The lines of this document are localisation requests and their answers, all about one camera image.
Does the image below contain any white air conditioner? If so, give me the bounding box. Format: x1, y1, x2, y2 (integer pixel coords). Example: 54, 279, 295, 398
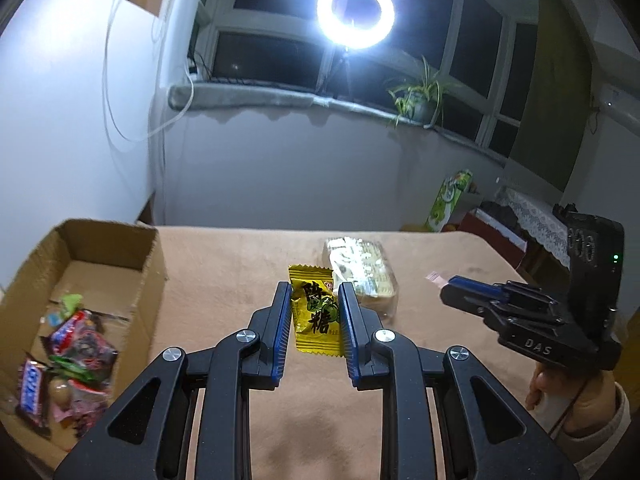
598, 84, 640, 136

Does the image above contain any yellow jelly cup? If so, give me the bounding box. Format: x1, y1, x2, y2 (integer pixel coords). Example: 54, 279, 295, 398
46, 294, 84, 327

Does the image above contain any yellow candy packet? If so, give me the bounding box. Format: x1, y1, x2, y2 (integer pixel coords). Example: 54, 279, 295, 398
288, 264, 343, 358

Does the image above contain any black tripod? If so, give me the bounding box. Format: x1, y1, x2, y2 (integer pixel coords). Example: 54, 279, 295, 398
323, 49, 358, 102

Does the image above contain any potted spider plant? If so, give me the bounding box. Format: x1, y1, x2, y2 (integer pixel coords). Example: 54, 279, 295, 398
386, 58, 460, 128

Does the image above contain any right beige sleeve forearm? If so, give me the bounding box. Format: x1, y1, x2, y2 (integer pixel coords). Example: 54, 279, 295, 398
554, 382, 631, 480

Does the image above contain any small Snickers bar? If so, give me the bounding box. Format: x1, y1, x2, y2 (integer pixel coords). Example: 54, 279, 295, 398
17, 354, 48, 429

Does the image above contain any white lace cloth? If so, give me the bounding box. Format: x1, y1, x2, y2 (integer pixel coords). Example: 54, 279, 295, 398
496, 186, 570, 269

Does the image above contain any white cable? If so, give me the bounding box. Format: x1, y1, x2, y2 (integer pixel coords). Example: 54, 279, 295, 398
102, 0, 196, 143

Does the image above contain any dark cake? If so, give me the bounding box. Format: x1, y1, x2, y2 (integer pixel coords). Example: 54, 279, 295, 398
67, 379, 110, 439

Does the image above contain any grey windowsill cloth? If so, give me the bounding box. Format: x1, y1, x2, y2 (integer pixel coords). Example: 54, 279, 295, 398
166, 81, 506, 167

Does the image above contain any brown cardboard box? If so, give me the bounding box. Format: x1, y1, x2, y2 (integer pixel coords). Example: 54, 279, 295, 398
1, 219, 166, 469

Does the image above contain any green white carton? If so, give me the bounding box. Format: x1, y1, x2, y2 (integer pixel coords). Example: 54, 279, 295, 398
424, 169, 473, 233

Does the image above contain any bagged sliced bread loaf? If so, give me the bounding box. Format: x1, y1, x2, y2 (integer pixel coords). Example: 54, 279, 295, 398
323, 236, 399, 318

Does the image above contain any ring light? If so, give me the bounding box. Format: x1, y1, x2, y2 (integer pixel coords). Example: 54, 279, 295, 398
316, 0, 395, 50

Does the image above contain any round cake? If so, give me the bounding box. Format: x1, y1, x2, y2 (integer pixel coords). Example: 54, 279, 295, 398
61, 320, 118, 376

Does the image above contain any large Snickers bar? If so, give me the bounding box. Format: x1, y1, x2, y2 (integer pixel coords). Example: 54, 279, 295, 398
43, 310, 93, 356

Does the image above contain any person's right hand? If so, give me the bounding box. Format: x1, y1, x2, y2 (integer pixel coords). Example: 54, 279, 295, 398
525, 363, 618, 437

